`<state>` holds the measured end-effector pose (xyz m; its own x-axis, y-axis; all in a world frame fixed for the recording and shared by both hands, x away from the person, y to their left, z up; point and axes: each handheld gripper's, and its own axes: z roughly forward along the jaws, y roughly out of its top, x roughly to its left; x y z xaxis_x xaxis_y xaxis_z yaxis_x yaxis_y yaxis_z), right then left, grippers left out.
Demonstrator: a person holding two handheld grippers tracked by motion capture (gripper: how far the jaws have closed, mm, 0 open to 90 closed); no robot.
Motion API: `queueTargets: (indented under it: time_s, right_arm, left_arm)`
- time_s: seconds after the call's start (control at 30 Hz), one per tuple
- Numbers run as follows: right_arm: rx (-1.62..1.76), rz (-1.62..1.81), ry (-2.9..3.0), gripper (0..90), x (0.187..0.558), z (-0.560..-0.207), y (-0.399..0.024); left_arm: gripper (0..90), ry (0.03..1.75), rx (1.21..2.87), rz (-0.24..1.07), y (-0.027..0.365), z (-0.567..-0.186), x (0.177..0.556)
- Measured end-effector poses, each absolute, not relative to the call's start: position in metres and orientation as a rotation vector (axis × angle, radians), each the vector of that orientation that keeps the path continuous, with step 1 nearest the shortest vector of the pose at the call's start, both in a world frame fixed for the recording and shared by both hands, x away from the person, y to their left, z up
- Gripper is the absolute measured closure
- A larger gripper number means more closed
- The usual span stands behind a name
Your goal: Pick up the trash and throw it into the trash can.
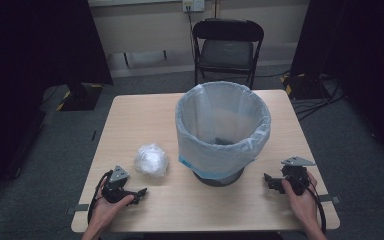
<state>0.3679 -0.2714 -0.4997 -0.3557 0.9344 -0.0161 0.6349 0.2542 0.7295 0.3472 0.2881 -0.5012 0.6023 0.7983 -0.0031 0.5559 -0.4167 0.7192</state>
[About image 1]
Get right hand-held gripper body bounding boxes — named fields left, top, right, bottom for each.
left=280, top=156, right=317, bottom=197

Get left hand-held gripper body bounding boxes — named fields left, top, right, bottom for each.
left=100, top=164, right=138, bottom=205

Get person's left hand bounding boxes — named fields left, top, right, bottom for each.
left=88, top=178, right=136, bottom=231

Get person's right hand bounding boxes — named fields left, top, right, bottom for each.
left=281, top=171, right=320, bottom=231

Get crumpled white plastic bag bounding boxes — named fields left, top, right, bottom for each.
left=133, top=143, right=170, bottom=178

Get dark grey trash bin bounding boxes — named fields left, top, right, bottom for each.
left=192, top=166, right=246, bottom=188

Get trash bin with plastic liner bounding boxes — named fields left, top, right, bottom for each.
left=175, top=80, right=272, bottom=180

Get black stand base yellow striped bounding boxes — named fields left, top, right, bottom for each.
left=280, top=72, right=324, bottom=100
left=56, top=82, right=104, bottom=112

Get black folding chair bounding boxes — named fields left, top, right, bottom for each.
left=191, top=18, right=265, bottom=90

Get black curtain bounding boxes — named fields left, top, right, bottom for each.
left=0, top=0, right=114, bottom=209
left=289, top=0, right=384, bottom=161

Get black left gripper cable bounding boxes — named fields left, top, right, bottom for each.
left=87, top=169, right=114, bottom=225

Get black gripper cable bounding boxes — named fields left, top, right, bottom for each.
left=288, top=175, right=328, bottom=234
left=87, top=169, right=114, bottom=225

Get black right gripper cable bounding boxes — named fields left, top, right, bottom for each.
left=288, top=175, right=328, bottom=234

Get grey table edge bracket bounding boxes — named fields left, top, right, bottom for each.
left=319, top=194, right=342, bottom=205
left=65, top=203, right=90, bottom=216

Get black floor cables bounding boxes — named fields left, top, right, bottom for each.
left=291, top=73, right=346, bottom=122

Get black wall socket cable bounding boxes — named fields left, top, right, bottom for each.
left=187, top=6, right=197, bottom=68

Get white wall socket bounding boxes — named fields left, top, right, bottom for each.
left=182, top=0, right=206, bottom=13

